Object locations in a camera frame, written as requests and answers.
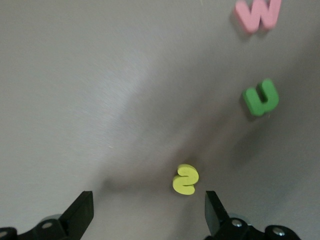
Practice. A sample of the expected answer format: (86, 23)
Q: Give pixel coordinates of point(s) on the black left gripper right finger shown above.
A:
(216, 217)

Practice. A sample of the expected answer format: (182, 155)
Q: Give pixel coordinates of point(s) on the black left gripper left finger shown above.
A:
(80, 215)

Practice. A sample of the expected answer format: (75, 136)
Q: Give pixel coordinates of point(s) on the green foam letter n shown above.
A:
(252, 100)

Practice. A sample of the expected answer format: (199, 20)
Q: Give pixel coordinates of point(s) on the yellow foam letter s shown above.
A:
(186, 188)

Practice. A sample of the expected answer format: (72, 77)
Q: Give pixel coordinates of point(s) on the pink foam letter w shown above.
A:
(250, 22)

